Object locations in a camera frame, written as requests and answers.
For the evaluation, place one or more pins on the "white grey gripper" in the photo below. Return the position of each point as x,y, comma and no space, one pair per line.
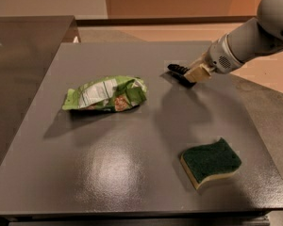
217,57

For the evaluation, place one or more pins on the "green and yellow sponge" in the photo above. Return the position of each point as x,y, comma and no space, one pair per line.
210,162

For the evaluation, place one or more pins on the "green crumpled snack bag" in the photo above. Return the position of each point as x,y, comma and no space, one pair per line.
110,94

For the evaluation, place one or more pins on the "black rxbar chocolate wrapper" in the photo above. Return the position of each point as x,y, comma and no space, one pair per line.
178,72

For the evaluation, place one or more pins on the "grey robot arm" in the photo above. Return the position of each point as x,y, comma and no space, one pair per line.
258,37

